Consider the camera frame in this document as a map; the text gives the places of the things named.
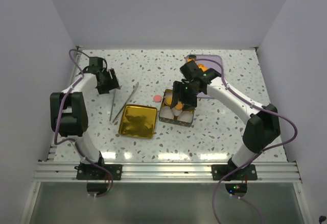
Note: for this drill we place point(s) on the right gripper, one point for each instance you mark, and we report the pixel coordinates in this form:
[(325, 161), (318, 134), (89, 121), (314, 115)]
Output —
[(189, 103)]

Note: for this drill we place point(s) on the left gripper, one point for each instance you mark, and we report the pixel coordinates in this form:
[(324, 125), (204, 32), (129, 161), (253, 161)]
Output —
[(113, 83)]

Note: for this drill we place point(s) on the green cookie tin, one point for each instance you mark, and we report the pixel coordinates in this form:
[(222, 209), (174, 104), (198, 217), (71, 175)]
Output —
[(173, 121)]

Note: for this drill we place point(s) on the pink round cookie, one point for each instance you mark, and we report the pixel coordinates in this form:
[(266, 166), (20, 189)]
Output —
[(157, 98)]

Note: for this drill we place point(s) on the orange star cookie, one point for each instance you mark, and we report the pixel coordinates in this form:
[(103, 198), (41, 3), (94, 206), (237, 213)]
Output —
[(202, 67)]

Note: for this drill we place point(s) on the gold tin lid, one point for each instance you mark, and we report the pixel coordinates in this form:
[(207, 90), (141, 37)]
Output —
[(138, 121)]

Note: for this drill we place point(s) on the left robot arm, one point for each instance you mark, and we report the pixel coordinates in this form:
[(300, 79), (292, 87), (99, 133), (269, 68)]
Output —
[(69, 119)]

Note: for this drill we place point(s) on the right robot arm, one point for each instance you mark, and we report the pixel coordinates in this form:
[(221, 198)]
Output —
[(261, 122)]

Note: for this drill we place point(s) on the white paper cup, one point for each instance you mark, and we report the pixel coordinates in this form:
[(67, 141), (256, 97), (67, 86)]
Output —
[(168, 94), (185, 116), (177, 110), (166, 112)]

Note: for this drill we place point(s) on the purple tray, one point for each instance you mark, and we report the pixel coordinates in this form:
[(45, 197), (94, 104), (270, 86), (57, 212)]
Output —
[(209, 61)]

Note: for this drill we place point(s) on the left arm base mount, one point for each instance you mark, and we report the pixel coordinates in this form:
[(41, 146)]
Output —
[(89, 172)]

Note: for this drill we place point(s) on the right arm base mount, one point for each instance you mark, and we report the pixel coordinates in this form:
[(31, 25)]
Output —
[(229, 173)]

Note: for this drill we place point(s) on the aluminium front rail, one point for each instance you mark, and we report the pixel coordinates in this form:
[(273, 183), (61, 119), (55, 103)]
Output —
[(266, 172)]

